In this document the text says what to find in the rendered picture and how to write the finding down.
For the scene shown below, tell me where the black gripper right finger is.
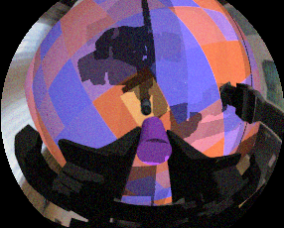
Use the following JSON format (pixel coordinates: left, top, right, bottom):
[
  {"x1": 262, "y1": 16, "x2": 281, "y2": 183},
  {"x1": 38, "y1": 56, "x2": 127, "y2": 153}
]
[{"x1": 167, "y1": 130, "x2": 242, "y2": 204}]

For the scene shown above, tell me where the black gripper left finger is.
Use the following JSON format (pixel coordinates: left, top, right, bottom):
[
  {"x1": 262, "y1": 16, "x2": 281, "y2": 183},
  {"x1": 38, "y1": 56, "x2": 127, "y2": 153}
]
[{"x1": 58, "y1": 126, "x2": 141, "y2": 203}]

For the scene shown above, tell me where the tan square block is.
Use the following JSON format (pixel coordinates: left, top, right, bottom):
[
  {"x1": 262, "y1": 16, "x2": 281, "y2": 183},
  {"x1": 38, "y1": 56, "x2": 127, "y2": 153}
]
[{"x1": 120, "y1": 77, "x2": 171, "y2": 126}]

